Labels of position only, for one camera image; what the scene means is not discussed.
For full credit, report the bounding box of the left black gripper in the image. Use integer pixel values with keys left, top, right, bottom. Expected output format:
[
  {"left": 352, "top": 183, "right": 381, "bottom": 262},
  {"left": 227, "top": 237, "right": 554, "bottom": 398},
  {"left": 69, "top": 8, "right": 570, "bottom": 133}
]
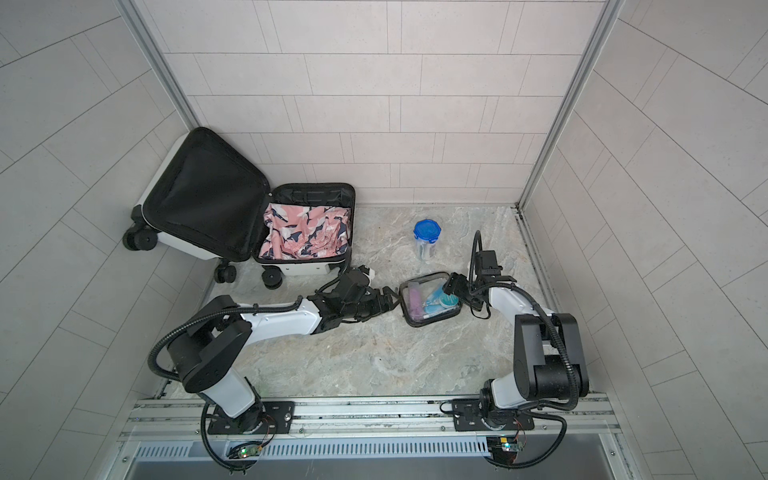
[{"left": 340, "top": 288, "right": 405, "bottom": 323}]

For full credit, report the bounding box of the clear toiletry pouch black trim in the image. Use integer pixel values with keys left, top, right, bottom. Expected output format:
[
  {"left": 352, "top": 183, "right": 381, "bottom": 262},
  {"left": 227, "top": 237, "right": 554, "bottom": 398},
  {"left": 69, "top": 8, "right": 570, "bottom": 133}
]
[{"left": 398, "top": 272, "right": 462, "bottom": 328}]

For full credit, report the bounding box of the clear cup with blue lid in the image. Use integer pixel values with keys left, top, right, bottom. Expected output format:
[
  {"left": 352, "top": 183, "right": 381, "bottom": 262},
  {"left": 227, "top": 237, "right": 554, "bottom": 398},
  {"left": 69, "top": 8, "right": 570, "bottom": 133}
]
[{"left": 413, "top": 219, "right": 442, "bottom": 261}]

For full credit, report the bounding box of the pink navy patterned garment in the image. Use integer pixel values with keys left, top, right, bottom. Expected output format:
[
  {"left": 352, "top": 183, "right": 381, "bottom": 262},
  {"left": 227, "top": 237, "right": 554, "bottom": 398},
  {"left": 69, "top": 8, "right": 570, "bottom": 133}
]
[{"left": 257, "top": 203, "right": 353, "bottom": 261}]

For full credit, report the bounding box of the white suitcase with black lining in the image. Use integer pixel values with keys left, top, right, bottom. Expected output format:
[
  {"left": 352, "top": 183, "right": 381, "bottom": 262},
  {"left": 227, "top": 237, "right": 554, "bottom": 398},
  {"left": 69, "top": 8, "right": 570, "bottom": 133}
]
[{"left": 122, "top": 127, "right": 356, "bottom": 289}]

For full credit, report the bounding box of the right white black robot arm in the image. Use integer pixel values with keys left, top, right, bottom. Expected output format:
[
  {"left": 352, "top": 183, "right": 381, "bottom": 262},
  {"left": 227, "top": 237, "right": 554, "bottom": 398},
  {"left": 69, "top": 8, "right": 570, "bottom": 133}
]
[{"left": 444, "top": 243, "right": 589, "bottom": 429}]

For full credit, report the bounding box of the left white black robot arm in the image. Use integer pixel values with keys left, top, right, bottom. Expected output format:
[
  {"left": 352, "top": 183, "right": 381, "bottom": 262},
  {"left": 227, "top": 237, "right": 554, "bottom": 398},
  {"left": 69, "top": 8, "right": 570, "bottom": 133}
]
[{"left": 147, "top": 266, "right": 400, "bottom": 433}]

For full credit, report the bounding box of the right circuit board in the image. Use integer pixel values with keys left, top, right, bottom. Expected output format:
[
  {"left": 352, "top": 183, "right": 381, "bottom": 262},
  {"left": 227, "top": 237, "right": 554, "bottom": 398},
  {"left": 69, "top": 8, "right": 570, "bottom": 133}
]
[{"left": 486, "top": 436, "right": 525, "bottom": 465}]

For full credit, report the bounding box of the circuit board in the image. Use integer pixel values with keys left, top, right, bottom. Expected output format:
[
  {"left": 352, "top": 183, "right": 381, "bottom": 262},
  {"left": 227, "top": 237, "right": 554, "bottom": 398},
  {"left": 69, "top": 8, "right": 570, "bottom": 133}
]
[
  {"left": 227, "top": 442, "right": 264, "bottom": 460},
  {"left": 486, "top": 436, "right": 525, "bottom": 465}
]

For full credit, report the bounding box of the left circuit board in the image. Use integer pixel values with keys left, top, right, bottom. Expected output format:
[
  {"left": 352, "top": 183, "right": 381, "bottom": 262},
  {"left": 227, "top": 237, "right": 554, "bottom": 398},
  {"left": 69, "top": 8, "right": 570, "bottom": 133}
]
[{"left": 227, "top": 442, "right": 264, "bottom": 460}]

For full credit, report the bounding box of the right corner metal profile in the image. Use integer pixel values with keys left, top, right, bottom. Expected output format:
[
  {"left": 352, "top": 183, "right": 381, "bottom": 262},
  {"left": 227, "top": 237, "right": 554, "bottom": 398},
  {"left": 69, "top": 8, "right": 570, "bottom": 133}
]
[{"left": 516, "top": 0, "right": 624, "bottom": 211}]

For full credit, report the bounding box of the corner metal profile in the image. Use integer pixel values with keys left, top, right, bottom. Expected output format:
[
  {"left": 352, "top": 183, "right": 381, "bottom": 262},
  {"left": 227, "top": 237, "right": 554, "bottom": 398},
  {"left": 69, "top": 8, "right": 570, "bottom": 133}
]
[
  {"left": 516, "top": 0, "right": 624, "bottom": 211},
  {"left": 115, "top": 0, "right": 200, "bottom": 130}
]

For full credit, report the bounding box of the left corner metal profile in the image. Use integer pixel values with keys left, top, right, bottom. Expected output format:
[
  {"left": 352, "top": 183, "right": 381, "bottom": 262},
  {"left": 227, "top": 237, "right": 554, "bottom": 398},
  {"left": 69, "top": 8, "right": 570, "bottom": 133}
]
[{"left": 115, "top": 0, "right": 200, "bottom": 130}]

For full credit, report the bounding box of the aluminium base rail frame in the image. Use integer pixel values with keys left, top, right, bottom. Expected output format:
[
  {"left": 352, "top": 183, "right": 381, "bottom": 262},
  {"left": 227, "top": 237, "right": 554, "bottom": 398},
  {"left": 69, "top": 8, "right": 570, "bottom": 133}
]
[{"left": 98, "top": 394, "right": 641, "bottom": 479}]

